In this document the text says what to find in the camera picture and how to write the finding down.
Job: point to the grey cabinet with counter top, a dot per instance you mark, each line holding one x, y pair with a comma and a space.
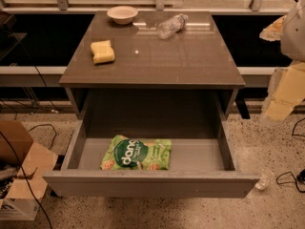
194, 58

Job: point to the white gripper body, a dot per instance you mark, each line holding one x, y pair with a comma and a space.
294, 37

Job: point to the clear plastic cup on floor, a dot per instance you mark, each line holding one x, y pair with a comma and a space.
265, 180

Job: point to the open grey top drawer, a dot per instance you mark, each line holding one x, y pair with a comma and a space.
202, 163

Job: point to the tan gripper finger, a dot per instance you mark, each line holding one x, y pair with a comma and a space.
274, 31
276, 108

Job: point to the brown cardboard box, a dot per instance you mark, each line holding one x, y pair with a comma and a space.
23, 163

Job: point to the clear plastic water bottle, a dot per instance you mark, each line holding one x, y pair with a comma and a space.
169, 27

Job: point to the beige paper bowl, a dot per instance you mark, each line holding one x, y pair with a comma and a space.
122, 15

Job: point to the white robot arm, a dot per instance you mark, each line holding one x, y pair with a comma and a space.
292, 42

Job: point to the yellow sponge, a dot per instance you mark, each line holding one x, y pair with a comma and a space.
102, 52

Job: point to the green rice chip bag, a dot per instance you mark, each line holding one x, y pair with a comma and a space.
137, 154

